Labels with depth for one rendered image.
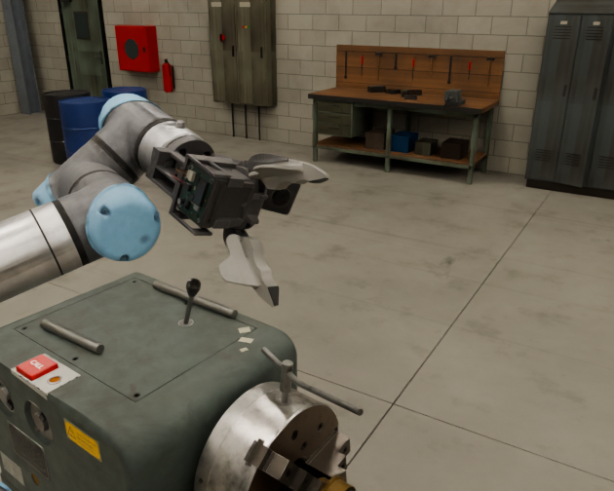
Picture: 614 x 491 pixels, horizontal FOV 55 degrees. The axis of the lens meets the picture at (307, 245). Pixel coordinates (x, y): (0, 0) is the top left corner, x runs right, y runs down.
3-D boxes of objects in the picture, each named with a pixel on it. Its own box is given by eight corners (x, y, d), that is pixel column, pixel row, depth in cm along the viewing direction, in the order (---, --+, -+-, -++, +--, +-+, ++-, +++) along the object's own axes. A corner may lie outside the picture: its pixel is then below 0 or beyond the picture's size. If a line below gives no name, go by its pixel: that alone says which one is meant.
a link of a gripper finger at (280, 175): (294, 175, 54) (229, 193, 60) (335, 179, 58) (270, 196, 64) (291, 142, 54) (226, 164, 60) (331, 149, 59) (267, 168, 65)
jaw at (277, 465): (271, 480, 115) (244, 463, 107) (284, 457, 117) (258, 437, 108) (316, 508, 109) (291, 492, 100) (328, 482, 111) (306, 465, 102)
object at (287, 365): (275, 412, 116) (280, 360, 113) (285, 410, 117) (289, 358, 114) (280, 418, 115) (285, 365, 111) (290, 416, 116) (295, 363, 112)
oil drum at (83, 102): (57, 174, 721) (46, 101, 688) (96, 164, 768) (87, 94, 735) (91, 181, 693) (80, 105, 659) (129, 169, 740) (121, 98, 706)
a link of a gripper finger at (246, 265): (225, 321, 61) (201, 239, 63) (266, 314, 65) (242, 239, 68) (244, 310, 59) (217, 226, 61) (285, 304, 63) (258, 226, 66)
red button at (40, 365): (17, 374, 122) (15, 365, 121) (44, 360, 126) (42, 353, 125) (32, 385, 118) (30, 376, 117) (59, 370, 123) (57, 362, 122)
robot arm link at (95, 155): (38, 212, 65) (112, 145, 67) (20, 187, 74) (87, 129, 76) (89, 256, 70) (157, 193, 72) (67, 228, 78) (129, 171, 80)
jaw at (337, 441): (291, 453, 120) (326, 418, 128) (294, 471, 122) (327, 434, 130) (336, 478, 113) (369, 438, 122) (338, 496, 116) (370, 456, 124)
